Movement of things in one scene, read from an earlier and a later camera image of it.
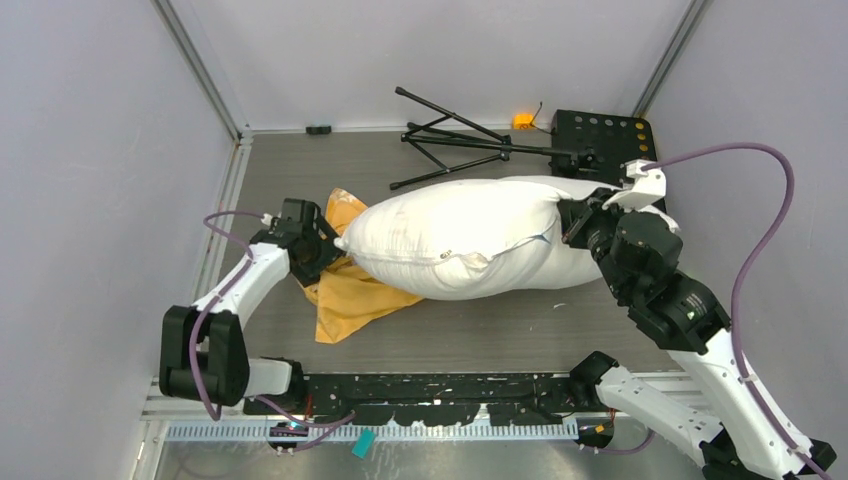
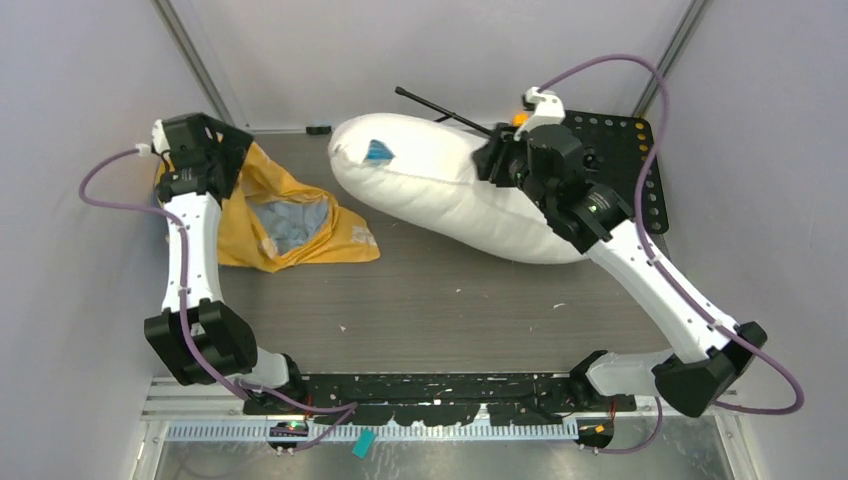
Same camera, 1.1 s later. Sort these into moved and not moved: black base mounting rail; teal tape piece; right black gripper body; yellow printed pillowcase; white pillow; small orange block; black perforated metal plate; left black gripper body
Moved: white pillow; left black gripper body; right black gripper body; yellow printed pillowcase
Not moved: teal tape piece; black base mounting rail; black perforated metal plate; small orange block
